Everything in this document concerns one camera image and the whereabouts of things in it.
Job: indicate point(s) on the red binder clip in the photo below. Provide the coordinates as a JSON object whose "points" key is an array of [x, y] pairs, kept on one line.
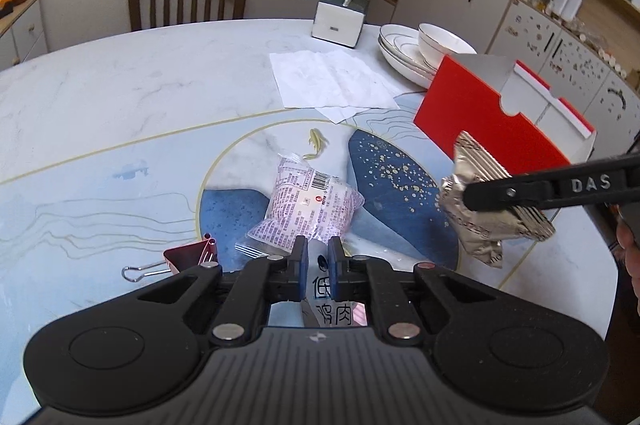
{"points": [[190, 255]]}

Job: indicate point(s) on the white paper tissue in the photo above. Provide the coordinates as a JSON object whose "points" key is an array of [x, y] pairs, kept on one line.
{"points": [[325, 77], [345, 114]]}

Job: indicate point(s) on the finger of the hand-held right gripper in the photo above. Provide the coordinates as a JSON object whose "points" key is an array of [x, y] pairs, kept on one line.
{"points": [[505, 194]]}

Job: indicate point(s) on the white bowl gold rim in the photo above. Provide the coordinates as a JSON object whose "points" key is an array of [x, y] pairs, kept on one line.
{"points": [[440, 45]]}

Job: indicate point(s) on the pink printed snack packet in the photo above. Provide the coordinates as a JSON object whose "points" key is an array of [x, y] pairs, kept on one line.
{"points": [[305, 205]]}

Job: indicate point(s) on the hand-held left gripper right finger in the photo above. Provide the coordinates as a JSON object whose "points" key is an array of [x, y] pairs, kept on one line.
{"points": [[336, 264]]}

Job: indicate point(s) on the green white tissue box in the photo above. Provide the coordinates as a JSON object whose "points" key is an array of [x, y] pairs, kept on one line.
{"points": [[340, 25]]}

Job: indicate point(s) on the red cardboard box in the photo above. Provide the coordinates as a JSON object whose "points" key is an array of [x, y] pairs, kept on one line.
{"points": [[465, 105]]}

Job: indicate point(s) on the white wooden sideboard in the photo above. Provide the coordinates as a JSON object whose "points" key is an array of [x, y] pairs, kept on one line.
{"points": [[25, 30]]}

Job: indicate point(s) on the person's right hand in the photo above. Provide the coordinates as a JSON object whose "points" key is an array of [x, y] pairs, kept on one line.
{"points": [[631, 275]]}

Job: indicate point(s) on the white packet black characters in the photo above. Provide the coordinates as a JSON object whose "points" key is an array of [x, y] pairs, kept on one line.
{"points": [[332, 312]]}

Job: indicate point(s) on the white patterned cabinet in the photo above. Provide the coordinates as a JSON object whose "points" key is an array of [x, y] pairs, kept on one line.
{"points": [[565, 65]]}

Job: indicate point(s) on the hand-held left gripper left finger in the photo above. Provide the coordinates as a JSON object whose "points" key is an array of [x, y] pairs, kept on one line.
{"points": [[301, 257]]}

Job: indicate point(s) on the silver foil packet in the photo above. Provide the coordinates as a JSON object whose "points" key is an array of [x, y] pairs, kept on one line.
{"points": [[475, 162]]}

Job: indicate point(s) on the white plate gold rim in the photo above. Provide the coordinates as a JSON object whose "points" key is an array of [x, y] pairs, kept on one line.
{"points": [[400, 67], [400, 42]]}

